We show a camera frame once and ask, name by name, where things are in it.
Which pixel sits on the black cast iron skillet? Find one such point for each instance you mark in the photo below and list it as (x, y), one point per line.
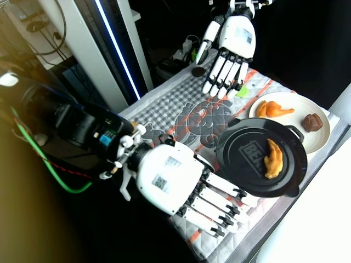
(244, 164)

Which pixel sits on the green adapter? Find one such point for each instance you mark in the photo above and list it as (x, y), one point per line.
(194, 54)

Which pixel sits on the white charger plug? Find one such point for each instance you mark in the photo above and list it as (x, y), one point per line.
(188, 43)

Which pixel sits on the brown sandwich cookie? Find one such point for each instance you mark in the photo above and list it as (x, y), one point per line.
(198, 71)

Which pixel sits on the green sandwich cookie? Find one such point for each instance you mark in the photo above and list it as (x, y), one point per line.
(243, 92)

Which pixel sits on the white power strip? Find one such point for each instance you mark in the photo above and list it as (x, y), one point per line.
(181, 54)

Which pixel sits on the black box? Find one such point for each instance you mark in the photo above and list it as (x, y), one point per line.
(168, 65)

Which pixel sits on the orange crescent pastry toy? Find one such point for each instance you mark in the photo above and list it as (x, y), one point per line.
(261, 110)

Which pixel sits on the toy chicken drumstick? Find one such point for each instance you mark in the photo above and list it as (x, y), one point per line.
(275, 109)

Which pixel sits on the grey quilt with bear print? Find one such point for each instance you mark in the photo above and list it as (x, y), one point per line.
(175, 96)

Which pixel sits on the cream round plate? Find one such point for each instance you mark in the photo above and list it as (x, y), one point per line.
(301, 105)

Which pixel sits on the fried toy dumpling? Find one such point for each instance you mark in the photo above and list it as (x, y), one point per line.
(273, 160)

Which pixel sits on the white pillar with blue light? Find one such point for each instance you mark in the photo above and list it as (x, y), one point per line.
(90, 54)

